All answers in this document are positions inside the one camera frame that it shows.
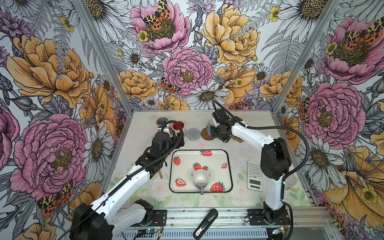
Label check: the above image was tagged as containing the white mug blue handle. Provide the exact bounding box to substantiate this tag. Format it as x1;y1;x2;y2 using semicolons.
206;118;216;138

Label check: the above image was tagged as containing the plain brown wooden coaster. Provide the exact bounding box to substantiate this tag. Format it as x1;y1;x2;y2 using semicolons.
201;128;214;141

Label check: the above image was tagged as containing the red inside white mug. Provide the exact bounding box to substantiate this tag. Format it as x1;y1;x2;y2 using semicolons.
173;121;185;131

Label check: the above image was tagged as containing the grey mug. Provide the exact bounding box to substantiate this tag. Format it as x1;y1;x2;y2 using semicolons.
156;117;168;129

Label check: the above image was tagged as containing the grey woven coaster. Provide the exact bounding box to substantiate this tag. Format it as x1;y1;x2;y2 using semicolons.
187;128;201;141

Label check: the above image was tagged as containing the white mug purple handle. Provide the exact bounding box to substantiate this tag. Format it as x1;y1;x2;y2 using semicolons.
193;169;210;195

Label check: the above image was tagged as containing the cork paw print coaster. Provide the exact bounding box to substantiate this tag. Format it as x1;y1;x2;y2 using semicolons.
232;136;244;143

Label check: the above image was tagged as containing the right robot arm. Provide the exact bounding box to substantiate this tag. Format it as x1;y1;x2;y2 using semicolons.
207;101;292;225

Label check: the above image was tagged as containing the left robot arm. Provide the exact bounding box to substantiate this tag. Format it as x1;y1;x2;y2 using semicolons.
65;121;184;240

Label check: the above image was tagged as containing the clear glass cup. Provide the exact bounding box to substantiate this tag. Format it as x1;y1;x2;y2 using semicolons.
285;175;298;190

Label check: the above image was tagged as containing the white strawberry tray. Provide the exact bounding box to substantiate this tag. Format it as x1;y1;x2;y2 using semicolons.
170;150;234;195

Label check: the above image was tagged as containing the white calculator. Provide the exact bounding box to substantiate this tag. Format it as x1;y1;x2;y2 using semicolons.
247;161;263;192

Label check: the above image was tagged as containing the black stapler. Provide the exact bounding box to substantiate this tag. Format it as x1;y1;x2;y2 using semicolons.
193;209;218;240

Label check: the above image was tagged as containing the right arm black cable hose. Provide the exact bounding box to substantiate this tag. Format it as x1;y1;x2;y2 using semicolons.
212;101;310;240

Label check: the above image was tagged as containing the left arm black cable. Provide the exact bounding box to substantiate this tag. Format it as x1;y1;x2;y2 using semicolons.
56;119;184;240

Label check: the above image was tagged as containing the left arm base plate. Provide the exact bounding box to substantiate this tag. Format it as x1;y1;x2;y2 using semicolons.
121;209;167;227

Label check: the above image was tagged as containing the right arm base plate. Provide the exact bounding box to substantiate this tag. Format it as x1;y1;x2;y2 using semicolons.
245;209;291;226

